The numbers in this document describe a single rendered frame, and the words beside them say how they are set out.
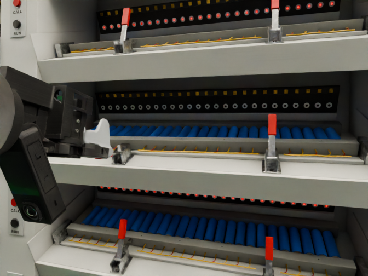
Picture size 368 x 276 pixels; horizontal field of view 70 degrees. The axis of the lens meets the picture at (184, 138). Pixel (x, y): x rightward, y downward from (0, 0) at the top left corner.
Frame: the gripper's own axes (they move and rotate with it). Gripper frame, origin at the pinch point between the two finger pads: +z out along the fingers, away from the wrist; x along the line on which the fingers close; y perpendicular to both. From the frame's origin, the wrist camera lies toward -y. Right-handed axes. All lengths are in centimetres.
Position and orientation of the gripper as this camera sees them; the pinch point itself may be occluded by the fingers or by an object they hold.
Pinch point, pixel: (102, 155)
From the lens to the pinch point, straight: 45.2
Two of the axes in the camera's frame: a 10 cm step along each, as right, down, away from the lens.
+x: -9.6, -0.2, 2.7
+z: 2.7, 1.3, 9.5
